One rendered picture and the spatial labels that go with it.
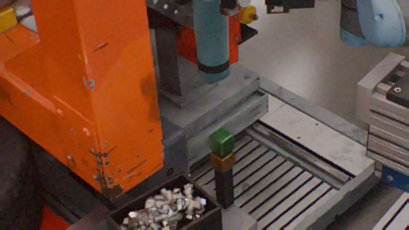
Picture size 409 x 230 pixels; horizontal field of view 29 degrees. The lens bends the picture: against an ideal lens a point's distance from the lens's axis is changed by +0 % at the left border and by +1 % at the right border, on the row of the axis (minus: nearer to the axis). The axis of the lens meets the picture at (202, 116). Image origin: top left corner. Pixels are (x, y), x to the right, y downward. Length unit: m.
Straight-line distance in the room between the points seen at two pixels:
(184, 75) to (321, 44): 0.82
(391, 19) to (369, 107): 0.30
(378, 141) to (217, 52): 0.56
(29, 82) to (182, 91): 0.73
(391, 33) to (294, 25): 1.82
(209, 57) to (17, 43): 0.48
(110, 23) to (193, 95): 0.99
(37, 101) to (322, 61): 1.46
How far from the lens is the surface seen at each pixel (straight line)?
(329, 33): 3.14
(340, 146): 2.50
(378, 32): 1.37
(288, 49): 3.05
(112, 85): 1.56
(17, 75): 1.86
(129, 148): 1.67
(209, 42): 2.01
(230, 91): 2.47
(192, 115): 2.39
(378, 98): 1.59
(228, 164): 1.68
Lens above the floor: 1.73
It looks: 39 degrees down
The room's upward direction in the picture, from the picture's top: 5 degrees counter-clockwise
